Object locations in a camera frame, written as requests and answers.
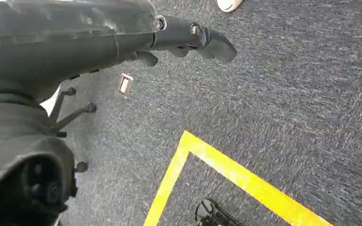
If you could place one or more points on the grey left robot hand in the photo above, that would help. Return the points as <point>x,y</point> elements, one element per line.
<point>59,40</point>

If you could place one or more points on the black chair base with casters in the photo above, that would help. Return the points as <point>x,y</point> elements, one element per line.
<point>71,116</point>

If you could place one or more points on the metal floor socket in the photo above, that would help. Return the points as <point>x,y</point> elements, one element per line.
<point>125,85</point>

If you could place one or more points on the person's white shoe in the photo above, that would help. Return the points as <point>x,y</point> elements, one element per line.
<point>227,4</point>

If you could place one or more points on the yellow floor tape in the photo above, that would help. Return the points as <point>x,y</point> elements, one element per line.
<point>240,181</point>

